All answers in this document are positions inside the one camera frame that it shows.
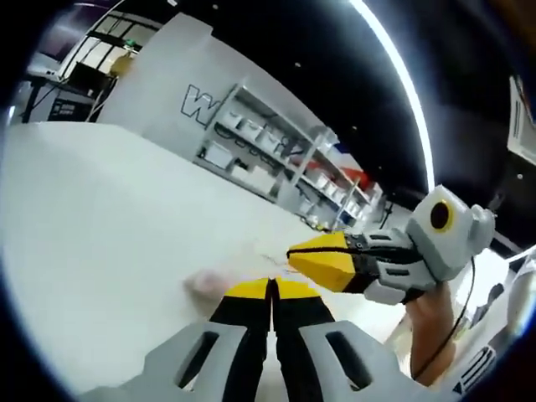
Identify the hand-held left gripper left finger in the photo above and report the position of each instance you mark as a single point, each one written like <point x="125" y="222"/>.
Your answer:
<point x="238" y="343"/>

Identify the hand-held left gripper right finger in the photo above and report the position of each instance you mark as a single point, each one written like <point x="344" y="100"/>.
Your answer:
<point x="301" y="343"/>

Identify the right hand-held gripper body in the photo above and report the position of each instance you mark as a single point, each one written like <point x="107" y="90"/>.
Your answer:
<point x="456" y="238"/>

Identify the clear resealable bag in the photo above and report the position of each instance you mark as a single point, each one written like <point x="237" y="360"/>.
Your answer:
<point x="201" y="285"/>

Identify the spare white yellow gripper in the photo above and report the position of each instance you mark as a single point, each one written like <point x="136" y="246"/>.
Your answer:
<point x="320" y="226"/>

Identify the person's torso in white shirt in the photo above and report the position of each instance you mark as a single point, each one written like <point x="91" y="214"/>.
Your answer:
<point x="519" y="301"/>

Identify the grey metal shelf rack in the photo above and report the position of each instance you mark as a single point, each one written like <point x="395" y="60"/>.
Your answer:
<point x="293" y="159"/>

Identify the white chest-worn device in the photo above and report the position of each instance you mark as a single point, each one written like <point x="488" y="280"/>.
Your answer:
<point x="477" y="370"/>

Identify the white hanging panel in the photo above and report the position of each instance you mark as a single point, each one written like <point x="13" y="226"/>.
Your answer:
<point x="521" y="121"/>

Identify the row of white storage bins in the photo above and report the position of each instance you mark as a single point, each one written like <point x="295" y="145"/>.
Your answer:
<point x="251" y="125"/>

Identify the long ceiling light strip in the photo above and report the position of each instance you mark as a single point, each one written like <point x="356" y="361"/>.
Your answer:
<point x="408" y="84"/>

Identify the white lettered partition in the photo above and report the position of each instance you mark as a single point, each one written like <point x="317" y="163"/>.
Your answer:
<point x="167" y="84"/>

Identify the yellow rounded object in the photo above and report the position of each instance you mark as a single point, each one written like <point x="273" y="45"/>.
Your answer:
<point x="123" y="63"/>

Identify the green exit sign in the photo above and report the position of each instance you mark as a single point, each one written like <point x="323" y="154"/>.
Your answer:
<point x="129" y="41"/>

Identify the black monitor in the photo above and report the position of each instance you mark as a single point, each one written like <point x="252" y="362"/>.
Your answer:
<point x="93" y="73"/>

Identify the black-framed window row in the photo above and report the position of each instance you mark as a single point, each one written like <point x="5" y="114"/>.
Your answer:
<point x="117" y="31"/>

